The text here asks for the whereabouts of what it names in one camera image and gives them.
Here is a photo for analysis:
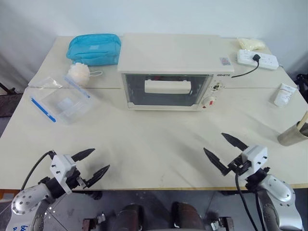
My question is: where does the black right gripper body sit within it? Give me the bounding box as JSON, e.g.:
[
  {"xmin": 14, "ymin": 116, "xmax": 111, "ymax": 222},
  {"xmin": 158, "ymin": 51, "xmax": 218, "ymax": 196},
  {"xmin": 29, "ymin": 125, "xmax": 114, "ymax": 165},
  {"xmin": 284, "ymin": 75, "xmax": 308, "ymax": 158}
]
[{"xmin": 228, "ymin": 154, "xmax": 251, "ymax": 179}]

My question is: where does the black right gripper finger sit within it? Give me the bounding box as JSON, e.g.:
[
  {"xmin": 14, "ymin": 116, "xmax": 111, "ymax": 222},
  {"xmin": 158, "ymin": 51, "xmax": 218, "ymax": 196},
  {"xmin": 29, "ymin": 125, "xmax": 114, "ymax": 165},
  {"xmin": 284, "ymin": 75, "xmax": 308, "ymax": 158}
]
[
  {"xmin": 203, "ymin": 147, "xmax": 231, "ymax": 175},
  {"xmin": 221, "ymin": 132, "xmax": 249, "ymax": 153}
]

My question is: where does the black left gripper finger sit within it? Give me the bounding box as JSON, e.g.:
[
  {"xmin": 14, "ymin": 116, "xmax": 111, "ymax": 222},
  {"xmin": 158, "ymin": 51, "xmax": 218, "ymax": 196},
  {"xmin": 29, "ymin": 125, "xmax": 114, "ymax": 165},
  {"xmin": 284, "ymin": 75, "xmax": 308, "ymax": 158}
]
[
  {"xmin": 71, "ymin": 148, "xmax": 96, "ymax": 162},
  {"xmin": 83, "ymin": 164, "xmax": 111, "ymax": 189}
]

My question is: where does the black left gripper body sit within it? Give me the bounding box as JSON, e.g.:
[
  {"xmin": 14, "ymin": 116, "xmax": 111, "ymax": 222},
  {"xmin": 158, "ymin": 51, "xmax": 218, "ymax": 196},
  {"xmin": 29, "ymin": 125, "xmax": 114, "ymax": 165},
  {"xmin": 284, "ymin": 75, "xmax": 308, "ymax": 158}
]
[{"xmin": 67, "ymin": 160, "xmax": 89, "ymax": 192}]

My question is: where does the white oven timer knob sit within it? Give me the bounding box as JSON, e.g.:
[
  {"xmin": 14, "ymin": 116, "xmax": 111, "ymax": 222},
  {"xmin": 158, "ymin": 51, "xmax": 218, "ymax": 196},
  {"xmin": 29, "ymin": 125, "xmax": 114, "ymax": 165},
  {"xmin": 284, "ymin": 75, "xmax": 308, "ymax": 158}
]
[{"xmin": 203, "ymin": 96, "xmax": 217, "ymax": 108}]

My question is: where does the white toaster oven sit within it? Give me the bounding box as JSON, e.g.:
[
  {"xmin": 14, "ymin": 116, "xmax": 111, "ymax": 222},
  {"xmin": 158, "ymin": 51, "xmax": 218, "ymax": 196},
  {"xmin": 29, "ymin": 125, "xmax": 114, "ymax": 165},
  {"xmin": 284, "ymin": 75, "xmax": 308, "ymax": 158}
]
[{"xmin": 117, "ymin": 33, "xmax": 235, "ymax": 112}]

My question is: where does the clear zip bag blue seal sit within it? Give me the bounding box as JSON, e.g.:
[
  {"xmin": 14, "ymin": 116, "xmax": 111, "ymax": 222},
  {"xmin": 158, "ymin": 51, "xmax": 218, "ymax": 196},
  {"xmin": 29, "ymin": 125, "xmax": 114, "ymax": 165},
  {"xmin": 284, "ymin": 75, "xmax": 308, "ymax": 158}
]
[
  {"xmin": 30, "ymin": 95, "xmax": 95, "ymax": 126},
  {"xmin": 63, "ymin": 74, "xmax": 92, "ymax": 99}
]

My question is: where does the dark rounded shape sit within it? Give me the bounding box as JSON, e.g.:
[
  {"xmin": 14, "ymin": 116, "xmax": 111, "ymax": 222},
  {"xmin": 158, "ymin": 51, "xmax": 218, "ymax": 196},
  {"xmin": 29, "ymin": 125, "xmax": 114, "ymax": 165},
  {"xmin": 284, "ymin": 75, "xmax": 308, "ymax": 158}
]
[
  {"xmin": 170, "ymin": 201, "xmax": 205, "ymax": 231},
  {"xmin": 113, "ymin": 204, "xmax": 145, "ymax": 231}
]

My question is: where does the metal cup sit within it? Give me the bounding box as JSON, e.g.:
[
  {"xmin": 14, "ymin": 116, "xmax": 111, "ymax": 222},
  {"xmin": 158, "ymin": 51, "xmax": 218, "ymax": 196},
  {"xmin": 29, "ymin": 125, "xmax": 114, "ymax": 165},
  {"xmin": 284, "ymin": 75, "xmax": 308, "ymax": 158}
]
[{"xmin": 277, "ymin": 122, "xmax": 308, "ymax": 147}]

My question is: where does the white cream tube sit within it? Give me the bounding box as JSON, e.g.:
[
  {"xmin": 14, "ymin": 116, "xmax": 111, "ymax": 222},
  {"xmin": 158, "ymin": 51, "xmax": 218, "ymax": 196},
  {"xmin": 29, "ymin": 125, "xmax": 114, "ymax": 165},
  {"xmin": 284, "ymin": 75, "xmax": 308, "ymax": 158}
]
[{"xmin": 273, "ymin": 82, "xmax": 296, "ymax": 108}]

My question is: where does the flat clear plastic bag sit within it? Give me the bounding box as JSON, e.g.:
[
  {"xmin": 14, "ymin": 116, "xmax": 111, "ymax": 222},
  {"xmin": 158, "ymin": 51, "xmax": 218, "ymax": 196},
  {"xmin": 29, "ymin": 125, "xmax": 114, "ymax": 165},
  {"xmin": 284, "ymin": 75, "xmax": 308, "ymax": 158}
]
[{"xmin": 28, "ymin": 76, "xmax": 64, "ymax": 90}]

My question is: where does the white mesh bath pouf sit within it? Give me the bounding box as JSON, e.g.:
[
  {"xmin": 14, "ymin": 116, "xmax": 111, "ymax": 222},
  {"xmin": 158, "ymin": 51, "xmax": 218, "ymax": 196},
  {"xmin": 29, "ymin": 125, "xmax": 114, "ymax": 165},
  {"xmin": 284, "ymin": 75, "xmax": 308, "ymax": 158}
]
[{"xmin": 68, "ymin": 62, "xmax": 104, "ymax": 86}]

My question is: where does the white power strip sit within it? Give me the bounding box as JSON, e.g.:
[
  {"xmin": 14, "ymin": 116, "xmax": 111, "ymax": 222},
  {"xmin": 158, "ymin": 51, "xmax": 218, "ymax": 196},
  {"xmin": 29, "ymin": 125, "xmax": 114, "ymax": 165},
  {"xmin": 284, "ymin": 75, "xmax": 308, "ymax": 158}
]
[{"xmin": 236, "ymin": 49, "xmax": 280, "ymax": 71}]

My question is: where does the black equipment beside table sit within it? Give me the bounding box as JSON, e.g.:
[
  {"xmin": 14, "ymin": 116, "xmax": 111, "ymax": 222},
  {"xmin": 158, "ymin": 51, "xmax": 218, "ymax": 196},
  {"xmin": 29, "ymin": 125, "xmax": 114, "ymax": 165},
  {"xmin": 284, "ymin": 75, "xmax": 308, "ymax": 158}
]
[{"xmin": 296, "ymin": 73, "xmax": 308, "ymax": 90}]

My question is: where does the black stand beside table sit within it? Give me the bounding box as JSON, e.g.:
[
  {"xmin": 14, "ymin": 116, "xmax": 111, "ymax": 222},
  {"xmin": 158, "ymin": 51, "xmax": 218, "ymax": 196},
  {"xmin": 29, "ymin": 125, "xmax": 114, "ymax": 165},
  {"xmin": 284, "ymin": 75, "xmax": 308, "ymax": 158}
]
[{"xmin": 0, "ymin": 81, "xmax": 15, "ymax": 119}]

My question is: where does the bag of pale grains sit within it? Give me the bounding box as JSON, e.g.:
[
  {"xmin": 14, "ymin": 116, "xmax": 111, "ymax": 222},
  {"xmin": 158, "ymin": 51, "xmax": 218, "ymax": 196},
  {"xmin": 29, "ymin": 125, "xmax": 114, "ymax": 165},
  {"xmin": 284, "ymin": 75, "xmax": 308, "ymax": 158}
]
[{"xmin": 236, "ymin": 38, "xmax": 267, "ymax": 52}]

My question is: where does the blue toiletry bag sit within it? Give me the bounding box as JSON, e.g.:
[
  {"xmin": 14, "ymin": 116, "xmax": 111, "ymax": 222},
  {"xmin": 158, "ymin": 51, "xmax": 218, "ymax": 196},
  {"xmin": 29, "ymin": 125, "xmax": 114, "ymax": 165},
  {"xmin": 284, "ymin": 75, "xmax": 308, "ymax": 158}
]
[{"xmin": 66, "ymin": 33, "xmax": 123, "ymax": 67}]

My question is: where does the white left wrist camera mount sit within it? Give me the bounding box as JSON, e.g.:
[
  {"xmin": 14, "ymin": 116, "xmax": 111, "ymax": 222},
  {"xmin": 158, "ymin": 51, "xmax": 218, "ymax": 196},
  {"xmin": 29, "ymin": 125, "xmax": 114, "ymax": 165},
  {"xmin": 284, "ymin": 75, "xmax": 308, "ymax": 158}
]
[{"xmin": 50, "ymin": 154, "xmax": 77, "ymax": 193}]

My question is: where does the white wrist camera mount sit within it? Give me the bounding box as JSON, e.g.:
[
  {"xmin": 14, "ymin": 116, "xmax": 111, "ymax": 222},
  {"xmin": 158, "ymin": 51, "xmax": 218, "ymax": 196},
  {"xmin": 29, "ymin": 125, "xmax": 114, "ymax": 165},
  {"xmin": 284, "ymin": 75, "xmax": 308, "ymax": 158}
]
[
  {"xmin": 238, "ymin": 144, "xmax": 269, "ymax": 180},
  {"xmin": 50, "ymin": 154, "xmax": 77, "ymax": 193}
]

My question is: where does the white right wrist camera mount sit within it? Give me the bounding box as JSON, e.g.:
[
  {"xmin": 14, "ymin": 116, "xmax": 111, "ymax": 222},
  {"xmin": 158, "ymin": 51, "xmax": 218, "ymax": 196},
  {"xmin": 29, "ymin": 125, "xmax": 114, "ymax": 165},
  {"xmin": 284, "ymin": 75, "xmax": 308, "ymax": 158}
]
[{"xmin": 238, "ymin": 144, "xmax": 269, "ymax": 180}]

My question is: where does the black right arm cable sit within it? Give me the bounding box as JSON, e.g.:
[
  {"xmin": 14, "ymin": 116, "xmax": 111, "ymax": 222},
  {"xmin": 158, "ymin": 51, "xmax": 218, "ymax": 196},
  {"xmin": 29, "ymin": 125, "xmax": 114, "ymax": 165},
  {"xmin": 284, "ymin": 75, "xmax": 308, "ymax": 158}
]
[{"xmin": 235, "ymin": 173, "xmax": 257, "ymax": 231}]

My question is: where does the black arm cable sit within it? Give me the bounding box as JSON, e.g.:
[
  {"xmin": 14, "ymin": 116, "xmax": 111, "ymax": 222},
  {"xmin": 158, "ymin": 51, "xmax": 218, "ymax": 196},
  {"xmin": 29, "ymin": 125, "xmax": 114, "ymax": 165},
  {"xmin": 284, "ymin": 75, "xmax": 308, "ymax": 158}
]
[
  {"xmin": 20, "ymin": 150, "xmax": 54, "ymax": 192},
  {"xmin": 235, "ymin": 173, "xmax": 257, "ymax": 231}
]

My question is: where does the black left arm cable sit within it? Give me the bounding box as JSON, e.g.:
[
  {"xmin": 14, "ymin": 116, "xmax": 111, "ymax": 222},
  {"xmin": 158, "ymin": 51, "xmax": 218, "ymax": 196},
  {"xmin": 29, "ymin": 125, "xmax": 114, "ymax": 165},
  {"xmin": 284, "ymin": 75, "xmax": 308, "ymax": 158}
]
[{"xmin": 20, "ymin": 150, "xmax": 54, "ymax": 192}]

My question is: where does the black power cord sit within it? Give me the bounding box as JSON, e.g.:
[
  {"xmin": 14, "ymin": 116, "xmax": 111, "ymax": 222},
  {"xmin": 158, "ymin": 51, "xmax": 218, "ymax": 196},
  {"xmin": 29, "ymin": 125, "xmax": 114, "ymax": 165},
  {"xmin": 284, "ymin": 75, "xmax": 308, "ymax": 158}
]
[{"xmin": 230, "ymin": 59, "xmax": 260, "ymax": 78}]

